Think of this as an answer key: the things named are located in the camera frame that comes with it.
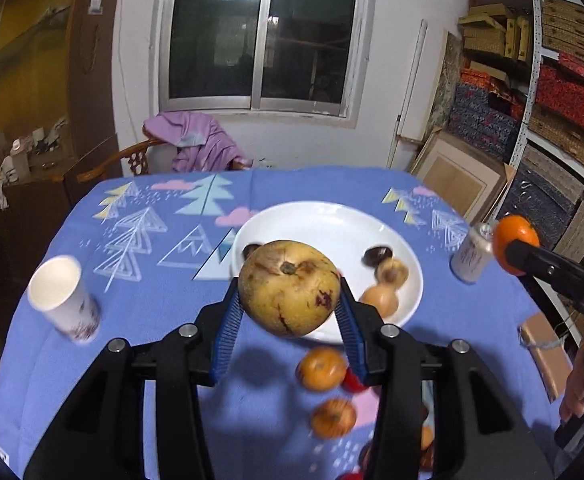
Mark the white drink can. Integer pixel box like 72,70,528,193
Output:
450,221,498,285

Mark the cluttered low sideboard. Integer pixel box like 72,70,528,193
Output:
0,120,72,241

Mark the white floral paper cup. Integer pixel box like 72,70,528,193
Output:
26,255,101,343

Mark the purple garment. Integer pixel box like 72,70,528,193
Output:
144,112,247,173

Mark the white leaning panel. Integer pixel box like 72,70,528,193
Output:
397,20,427,141

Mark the person's right hand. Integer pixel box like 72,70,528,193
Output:
559,337,584,421

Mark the white oval plate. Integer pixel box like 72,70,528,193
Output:
229,201,424,346

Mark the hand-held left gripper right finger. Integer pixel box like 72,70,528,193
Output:
334,277,555,480

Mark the hanging cord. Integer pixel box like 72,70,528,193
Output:
79,15,100,75

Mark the sliding glass window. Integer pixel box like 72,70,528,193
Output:
159,0,373,118

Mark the wooden chair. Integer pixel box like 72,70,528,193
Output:
76,135,253,183

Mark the white metal shelf rack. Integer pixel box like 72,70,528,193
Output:
509,0,584,171

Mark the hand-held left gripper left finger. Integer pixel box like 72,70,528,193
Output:
24,277,245,480

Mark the wooden picture frame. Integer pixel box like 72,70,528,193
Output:
412,127,518,226

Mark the small tan speckled fruit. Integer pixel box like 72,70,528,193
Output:
375,258,409,288

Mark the wooden glass-door cabinet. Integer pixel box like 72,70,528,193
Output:
0,0,122,196

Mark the round tan pear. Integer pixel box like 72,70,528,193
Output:
358,285,400,320

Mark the shelf of patterned boxes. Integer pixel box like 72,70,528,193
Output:
447,0,584,281

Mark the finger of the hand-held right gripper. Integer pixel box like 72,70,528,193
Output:
504,240,584,306

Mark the dark floral panel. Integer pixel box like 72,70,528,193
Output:
429,32,465,131

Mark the yellow bruised pear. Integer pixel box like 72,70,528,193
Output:
237,240,343,338

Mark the small tangerine with green stem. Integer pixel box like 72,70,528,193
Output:
492,215,541,276

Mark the brown flat pouch with tassel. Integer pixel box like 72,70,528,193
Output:
517,311,575,403

